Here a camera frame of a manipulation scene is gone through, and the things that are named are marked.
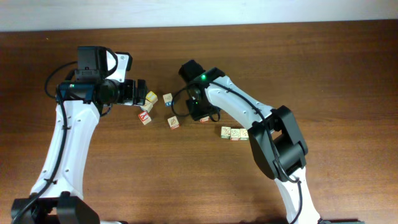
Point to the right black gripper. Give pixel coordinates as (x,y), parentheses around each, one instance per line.
(195,114)

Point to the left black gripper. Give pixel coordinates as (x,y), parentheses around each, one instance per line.
(130,98)

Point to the number four wooden block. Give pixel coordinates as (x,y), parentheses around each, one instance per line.
(205,119)

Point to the leaf picture wooden block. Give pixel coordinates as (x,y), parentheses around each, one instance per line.
(173,122)

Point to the green edged wooden block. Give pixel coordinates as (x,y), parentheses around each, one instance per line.
(225,132)

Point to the red edged wooden block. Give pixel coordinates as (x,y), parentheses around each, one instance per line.
(235,134)

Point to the yellow W wooden block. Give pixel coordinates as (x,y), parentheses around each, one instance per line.
(243,134)

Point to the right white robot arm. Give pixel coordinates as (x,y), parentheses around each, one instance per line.
(276,141)

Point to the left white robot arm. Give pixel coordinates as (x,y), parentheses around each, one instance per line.
(87,94)

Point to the yellow top wooden block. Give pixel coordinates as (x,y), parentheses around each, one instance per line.
(152,97)

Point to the carrot picture wooden block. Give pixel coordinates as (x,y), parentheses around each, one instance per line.
(147,107)

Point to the red letter wooden block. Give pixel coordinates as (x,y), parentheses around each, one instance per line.
(144,117)

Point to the blue edged wooden block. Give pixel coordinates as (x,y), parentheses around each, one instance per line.
(168,98)

